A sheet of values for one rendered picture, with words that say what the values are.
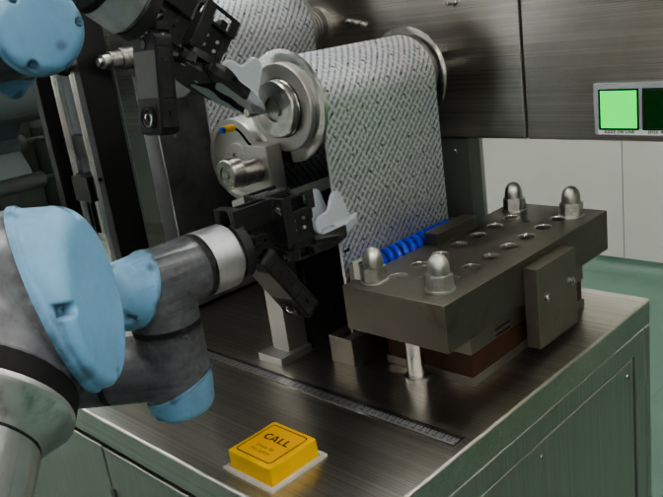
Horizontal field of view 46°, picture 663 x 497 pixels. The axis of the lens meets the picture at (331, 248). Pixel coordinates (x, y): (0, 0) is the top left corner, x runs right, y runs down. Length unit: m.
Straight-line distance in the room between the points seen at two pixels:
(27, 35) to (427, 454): 0.56
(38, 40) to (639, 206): 3.32
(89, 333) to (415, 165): 0.74
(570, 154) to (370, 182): 2.86
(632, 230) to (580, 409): 2.78
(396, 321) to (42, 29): 0.51
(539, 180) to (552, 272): 2.96
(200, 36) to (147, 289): 0.31
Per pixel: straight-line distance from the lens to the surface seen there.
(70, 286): 0.45
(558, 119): 1.16
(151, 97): 0.92
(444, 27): 1.25
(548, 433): 1.02
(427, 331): 0.91
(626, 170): 3.77
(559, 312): 1.07
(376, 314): 0.96
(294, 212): 0.92
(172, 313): 0.83
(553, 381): 1.00
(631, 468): 1.29
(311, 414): 0.96
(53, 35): 0.70
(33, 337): 0.45
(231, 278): 0.87
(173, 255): 0.83
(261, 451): 0.86
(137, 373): 0.86
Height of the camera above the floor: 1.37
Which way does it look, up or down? 17 degrees down
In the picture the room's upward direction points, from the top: 8 degrees counter-clockwise
